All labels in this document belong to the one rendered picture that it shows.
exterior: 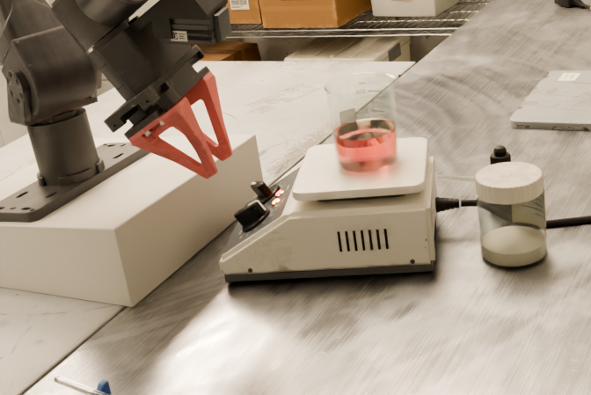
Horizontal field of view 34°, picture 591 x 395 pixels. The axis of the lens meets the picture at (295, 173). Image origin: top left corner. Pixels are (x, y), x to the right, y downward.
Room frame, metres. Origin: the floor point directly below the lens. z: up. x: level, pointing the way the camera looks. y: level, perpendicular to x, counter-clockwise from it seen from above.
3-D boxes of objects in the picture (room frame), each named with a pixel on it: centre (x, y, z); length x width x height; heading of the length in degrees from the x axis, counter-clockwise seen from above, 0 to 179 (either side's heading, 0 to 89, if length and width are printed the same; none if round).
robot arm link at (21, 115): (0.97, 0.23, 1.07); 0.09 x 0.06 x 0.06; 126
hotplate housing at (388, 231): (0.86, -0.04, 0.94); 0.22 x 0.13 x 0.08; 78
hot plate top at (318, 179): (0.85, -0.06, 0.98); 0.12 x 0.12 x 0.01; 78
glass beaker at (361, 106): (0.85, -0.07, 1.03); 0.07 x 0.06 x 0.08; 66
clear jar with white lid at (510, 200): (0.80, -0.19, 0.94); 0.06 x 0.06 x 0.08
